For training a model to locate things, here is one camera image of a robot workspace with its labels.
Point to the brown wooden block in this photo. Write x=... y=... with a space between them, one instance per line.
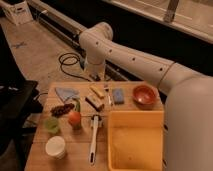
x=95 y=103

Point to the orange peach fruit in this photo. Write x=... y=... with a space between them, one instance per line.
x=74 y=119

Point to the blue cloth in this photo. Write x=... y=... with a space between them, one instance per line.
x=66 y=93

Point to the yellow block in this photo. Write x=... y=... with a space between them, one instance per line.
x=97 y=91

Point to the white cardboard box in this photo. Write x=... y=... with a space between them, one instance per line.
x=18 y=13

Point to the bunch of dark grapes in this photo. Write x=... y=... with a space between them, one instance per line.
x=60 y=110

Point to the yellow plastic bin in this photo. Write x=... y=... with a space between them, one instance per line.
x=135 y=140

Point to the green cup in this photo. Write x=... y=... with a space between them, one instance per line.
x=52 y=125

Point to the green pepper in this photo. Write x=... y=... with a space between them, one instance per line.
x=78 y=105

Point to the black chair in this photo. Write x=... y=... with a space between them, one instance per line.
x=16 y=101

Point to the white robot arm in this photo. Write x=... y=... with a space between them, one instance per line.
x=188 y=118

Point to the silver fork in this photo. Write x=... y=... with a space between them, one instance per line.
x=106 y=88

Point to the white paper cup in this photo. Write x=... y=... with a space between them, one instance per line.
x=56 y=147

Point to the red bowl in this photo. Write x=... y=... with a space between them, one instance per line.
x=144 y=95

